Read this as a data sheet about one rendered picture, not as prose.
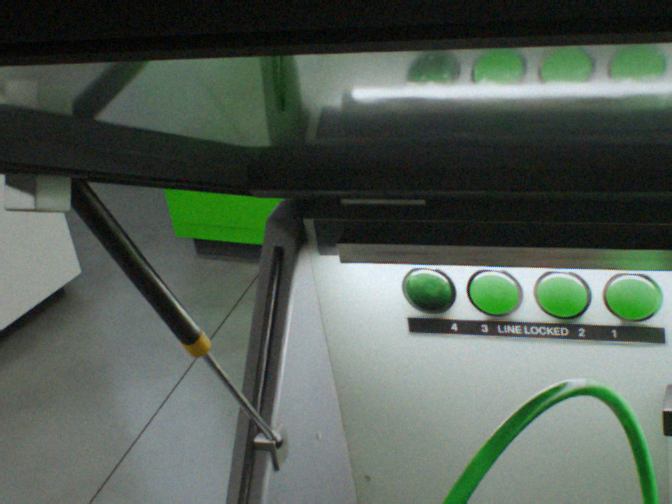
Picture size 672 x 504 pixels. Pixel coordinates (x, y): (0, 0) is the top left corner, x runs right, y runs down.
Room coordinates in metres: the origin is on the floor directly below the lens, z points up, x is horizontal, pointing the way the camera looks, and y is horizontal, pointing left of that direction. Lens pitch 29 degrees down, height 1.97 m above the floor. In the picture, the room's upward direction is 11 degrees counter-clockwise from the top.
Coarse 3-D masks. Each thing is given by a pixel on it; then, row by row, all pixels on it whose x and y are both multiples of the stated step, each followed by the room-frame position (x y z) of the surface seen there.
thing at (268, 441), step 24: (72, 192) 0.75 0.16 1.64; (96, 216) 0.76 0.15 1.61; (120, 240) 0.78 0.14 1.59; (120, 264) 0.78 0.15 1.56; (144, 264) 0.79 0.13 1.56; (144, 288) 0.79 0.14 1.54; (168, 288) 0.81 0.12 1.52; (168, 312) 0.81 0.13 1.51; (192, 336) 0.82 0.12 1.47; (216, 360) 0.85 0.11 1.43; (264, 432) 0.88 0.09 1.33
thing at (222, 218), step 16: (176, 192) 3.75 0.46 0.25; (192, 192) 3.72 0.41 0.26; (208, 192) 3.69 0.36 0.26; (176, 208) 3.76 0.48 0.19; (192, 208) 3.73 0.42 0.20; (208, 208) 3.69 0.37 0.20; (224, 208) 3.66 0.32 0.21; (240, 208) 3.63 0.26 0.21; (256, 208) 3.60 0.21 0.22; (272, 208) 3.57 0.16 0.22; (176, 224) 3.77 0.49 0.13; (192, 224) 3.74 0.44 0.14; (208, 224) 3.70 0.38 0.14; (224, 224) 3.67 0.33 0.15; (240, 224) 3.64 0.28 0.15; (256, 224) 3.61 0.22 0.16; (208, 240) 3.76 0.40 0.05; (224, 240) 3.68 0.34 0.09; (240, 240) 3.65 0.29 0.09; (256, 240) 3.62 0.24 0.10; (240, 256) 3.71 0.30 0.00; (256, 256) 3.67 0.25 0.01
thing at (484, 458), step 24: (576, 384) 0.76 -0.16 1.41; (600, 384) 0.78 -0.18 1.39; (528, 408) 0.72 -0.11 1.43; (624, 408) 0.80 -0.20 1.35; (504, 432) 0.70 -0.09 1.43; (480, 456) 0.68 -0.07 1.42; (648, 456) 0.82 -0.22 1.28; (456, 480) 0.67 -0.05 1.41; (480, 480) 0.67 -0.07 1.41; (648, 480) 0.82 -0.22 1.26
